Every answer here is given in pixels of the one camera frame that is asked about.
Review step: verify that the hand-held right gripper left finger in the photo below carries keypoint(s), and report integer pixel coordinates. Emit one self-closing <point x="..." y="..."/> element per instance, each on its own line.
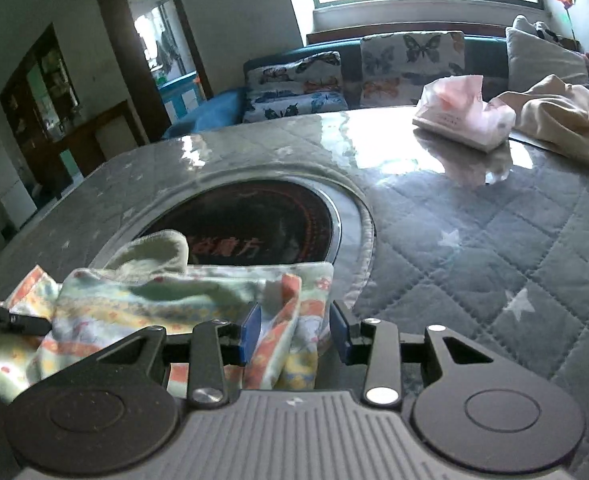
<point x="250" y="332"/>

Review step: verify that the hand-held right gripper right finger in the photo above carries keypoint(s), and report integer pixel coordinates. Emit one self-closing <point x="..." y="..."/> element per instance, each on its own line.
<point x="339" y="332"/>

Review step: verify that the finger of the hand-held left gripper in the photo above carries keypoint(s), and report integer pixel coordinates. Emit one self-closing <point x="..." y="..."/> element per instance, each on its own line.
<point x="19" y="322"/>

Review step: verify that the patterned child's shirt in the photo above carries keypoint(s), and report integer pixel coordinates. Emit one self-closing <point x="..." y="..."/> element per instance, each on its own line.
<point x="139" y="300"/>

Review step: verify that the round black table heater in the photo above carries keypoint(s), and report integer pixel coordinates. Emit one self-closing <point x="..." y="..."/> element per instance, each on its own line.
<point x="254" y="220"/>

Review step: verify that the white refrigerator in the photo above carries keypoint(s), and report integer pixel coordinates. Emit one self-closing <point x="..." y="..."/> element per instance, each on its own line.
<point x="7" y="185"/>

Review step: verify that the grey star quilted table cover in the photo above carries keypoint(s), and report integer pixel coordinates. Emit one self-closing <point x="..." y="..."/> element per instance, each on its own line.
<point x="474" y="270"/>

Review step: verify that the dark wooden cabinet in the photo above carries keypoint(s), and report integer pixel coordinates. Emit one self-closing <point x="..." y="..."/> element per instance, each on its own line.
<point x="74" y="135"/>

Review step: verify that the blue sofa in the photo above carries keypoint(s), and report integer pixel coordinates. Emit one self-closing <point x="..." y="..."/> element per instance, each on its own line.
<point x="214" y="110"/>

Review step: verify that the blue cabinet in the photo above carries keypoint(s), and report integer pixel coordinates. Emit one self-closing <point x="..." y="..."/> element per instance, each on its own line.
<point x="179" y="97"/>

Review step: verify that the pink tissue pack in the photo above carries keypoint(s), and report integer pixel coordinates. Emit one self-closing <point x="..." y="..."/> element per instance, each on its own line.
<point x="454" y="110"/>

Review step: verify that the small butterfly print cushion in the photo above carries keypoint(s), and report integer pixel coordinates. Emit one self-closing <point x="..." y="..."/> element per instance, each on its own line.
<point x="294" y="72"/>

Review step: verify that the large butterfly print cushion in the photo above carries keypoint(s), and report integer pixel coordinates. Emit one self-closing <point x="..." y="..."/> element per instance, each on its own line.
<point x="409" y="67"/>

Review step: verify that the cream garment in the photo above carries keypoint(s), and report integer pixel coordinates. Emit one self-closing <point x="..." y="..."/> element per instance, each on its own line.
<point x="564" y="115"/>

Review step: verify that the light grey pillow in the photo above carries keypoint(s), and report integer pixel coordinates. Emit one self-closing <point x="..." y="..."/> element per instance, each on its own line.
<point x="544" y="62"/>

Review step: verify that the black and white plush toy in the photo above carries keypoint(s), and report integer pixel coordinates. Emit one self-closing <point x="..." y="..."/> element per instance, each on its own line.
<point x="537" y="27"/>

